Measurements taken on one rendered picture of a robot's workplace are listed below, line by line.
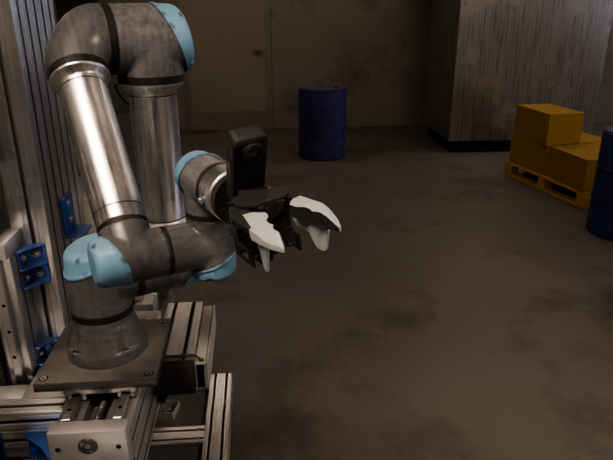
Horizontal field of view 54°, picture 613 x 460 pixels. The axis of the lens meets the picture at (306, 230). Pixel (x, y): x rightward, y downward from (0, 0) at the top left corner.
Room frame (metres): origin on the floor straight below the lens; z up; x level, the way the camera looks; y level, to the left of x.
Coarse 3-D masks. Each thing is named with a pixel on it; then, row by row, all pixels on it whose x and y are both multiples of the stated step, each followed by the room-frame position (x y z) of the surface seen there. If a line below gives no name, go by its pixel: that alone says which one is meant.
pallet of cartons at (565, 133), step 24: (528, 120) 5.63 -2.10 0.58; (552, 120) 5.34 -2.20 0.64; (576, 120) 5.40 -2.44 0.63; (528, 144) 5.58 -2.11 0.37; (552, 144) 5.35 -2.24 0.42; (576, 144) 5.38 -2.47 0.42; (528, 168) 5.54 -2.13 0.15; (552, 168) 5.24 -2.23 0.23; (576, 168) 4.95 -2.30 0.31; (552, 192) 5.19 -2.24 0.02; (576, 192) 4.89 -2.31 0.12
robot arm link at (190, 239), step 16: (176, 224) 0.85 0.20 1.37; (192, 224) 0.84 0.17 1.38; (208, 224) 0.83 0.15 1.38; (224, 224) 0.84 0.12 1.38; (176, 240) 0.81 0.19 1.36; (192, 240) 0.82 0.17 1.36; (208, 240) 0.83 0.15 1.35; (224, 240) 0.84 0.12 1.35; (176, 256) 0.80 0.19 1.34; (192, 256) 0.81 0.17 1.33; (208, 256) 0.82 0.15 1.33; (224, 256) 0.84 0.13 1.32; (176, 272) 0.81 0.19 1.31; (192, 272) 0.84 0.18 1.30; (208, 272) 0.83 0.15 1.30; (224, 272) 0.84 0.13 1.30
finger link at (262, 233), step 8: (248, 216) 0.65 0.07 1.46; (256, 216) 0.65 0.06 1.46; (264, 216) 0.65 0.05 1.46; (256, 224) 0.63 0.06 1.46; (264, 224) 0.63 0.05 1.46; (256, 232) 0.61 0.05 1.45; (264, 232) 0.61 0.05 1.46; (272, 232) 0.60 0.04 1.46; (256, 240) 0.61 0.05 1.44; (264, 240) 0.60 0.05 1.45; (272, 240) 0.59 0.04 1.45; (280, 240) 0.59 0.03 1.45; (264, 248) 0.61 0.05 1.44; (272, 248) 0.59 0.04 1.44; (280, 248) 0.58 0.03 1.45; (264, 256) 0.62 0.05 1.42; (264, 264) 0.63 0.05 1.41
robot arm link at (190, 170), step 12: (192, 156) 0.87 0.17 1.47; (204, 156) 0.86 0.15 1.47; (216, 156) 0.88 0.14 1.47; (180, 168) 0.87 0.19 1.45; (192, 168) 0.84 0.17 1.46; (204, 168) 0.82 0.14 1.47; (180, 180) 0.86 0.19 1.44; (192, 180) 0.82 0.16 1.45; (192, 192) 0.82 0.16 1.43; (192, 204) 0.84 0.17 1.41; (204, 216) 0.83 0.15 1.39
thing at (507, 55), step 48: (432, 0) 7.77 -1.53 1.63; (480, 0) 6.73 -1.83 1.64; (528, 0) 6.77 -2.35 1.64; (576, 0) 6.82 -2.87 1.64; (432, 48) 7.61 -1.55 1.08; (480, 48) 6.74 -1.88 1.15; (528, 48) 6.78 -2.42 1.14; (576, 48) 6.82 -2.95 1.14; (432, 96) 7.46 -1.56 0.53; (480, 96) 6.74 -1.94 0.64; (528, 96) 6.79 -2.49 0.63; (576, 96) 6.83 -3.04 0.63; (480, 144) 6.79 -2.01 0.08
